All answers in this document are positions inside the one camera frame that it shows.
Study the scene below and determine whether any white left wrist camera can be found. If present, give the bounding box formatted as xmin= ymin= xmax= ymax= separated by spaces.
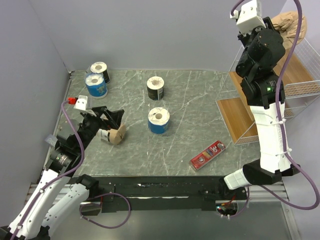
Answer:
xmin=73 ymin=95 xmax=88 ymax=111

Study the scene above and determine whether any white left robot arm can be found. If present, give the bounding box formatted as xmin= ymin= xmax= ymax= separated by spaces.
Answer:
xmin=0 ymin=106 xmax=125 ymax=240

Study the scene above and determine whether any white wire wooden shelf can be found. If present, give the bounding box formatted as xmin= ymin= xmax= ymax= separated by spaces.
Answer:
xmin=216 ymin=39 xmax=320 ymax=145

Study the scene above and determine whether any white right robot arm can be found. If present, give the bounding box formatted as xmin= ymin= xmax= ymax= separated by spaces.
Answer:
xmin=218 ymin=17 xmax=299 ymax=200

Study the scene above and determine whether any blue roll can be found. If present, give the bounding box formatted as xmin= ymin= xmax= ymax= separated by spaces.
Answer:
xmin=147 ymin=107 xmax=170 ymax=135
xmin=84 ymin=73 xmax=108 ymax=99

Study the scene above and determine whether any brown paper roll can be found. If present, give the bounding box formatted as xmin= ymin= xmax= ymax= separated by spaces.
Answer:
xmin=271 ymin=11 xmax=299 ymax=51
xmin=97 ymin=123 xmax=126 ymax=145

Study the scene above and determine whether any black wrapped roll, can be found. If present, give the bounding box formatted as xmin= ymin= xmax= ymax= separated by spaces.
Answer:
xmin=90 ymin=61 xmax=111 ymax=84
xmin=146 ymin=76 xmax=165 ymax=101

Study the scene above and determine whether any black wrapped roll, centre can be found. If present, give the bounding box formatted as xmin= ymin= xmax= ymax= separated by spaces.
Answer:
xmin=146 ymin=76 xmax=165 ymax=101

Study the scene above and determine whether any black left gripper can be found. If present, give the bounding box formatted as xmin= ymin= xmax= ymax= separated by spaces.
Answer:
xmin=77 ymin=106 xmax=124 ymax=152

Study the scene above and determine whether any red toothpaste box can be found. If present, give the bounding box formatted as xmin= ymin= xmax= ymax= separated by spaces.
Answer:
xmin=189 ymin=140 xmax=226 ymax=172

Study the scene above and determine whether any black wrapped roll, back left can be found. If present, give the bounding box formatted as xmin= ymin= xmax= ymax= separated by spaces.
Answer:
xmin=90 ymin=61 xmax=111 ymax=84

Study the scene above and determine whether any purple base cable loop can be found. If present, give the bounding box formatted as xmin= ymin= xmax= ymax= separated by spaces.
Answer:
xmin=79 ymin=192 xmax=132 ymax=229

